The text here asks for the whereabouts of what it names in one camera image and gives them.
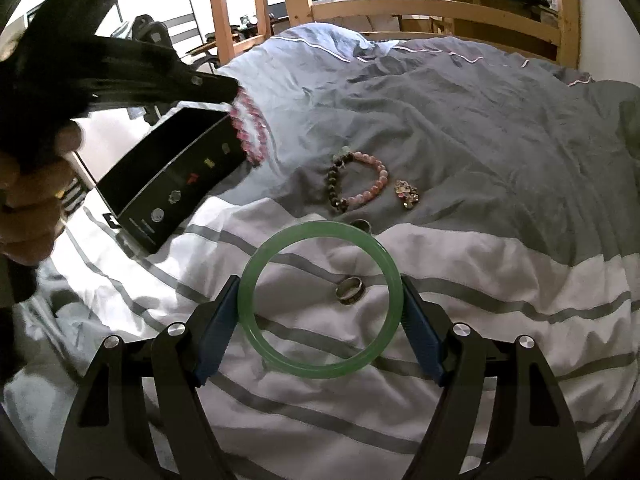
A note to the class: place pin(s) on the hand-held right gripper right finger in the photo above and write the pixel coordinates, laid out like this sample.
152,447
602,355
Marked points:
424,332

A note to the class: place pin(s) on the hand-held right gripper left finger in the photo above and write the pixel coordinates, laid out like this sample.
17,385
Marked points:
216,332

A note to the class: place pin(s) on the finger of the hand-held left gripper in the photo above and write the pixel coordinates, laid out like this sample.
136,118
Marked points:
200,85

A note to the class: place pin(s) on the black jewelry box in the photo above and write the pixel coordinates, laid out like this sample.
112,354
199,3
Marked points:
165,160

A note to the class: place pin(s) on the green jade bangle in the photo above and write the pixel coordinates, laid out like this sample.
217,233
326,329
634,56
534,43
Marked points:
320,228

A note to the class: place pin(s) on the person's left hand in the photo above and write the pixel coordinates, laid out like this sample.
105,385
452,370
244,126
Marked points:
35,205

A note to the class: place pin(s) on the black office chair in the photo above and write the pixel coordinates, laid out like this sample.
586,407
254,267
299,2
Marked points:
202,55

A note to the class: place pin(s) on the wooden ladder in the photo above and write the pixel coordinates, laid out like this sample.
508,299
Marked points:
223,15

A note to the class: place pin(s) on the gold cluster brooch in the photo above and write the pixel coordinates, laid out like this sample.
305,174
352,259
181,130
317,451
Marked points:
406,193

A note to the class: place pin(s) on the grey white striped duvet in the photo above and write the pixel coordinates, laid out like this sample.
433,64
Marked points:
450,135

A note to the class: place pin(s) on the wooden bed frame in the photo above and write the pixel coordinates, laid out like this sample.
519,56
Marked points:
430,12

